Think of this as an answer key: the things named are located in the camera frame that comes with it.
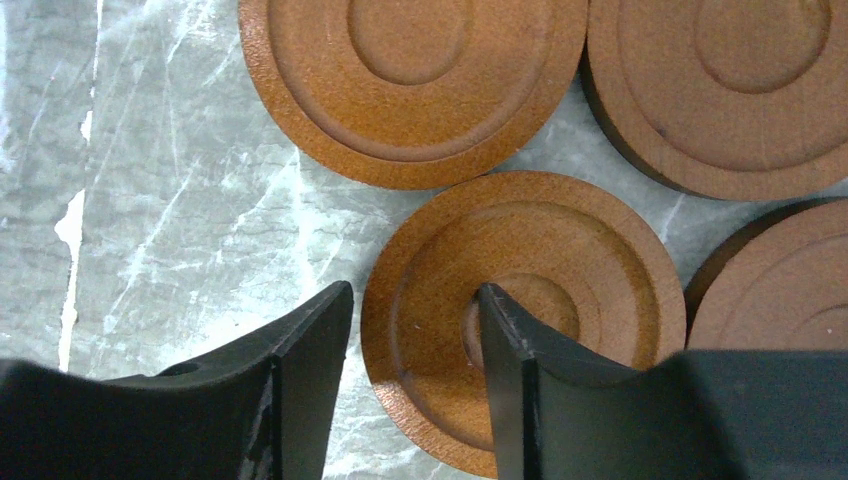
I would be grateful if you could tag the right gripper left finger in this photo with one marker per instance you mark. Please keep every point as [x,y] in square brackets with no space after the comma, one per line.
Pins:
[259,407]

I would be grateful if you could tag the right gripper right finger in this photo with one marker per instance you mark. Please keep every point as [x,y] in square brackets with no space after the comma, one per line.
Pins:
[562,411]

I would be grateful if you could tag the brown wooden coaster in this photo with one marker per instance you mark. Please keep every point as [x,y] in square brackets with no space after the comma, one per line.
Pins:
[411,95]
[779,283]
[573,255]
[735,100]

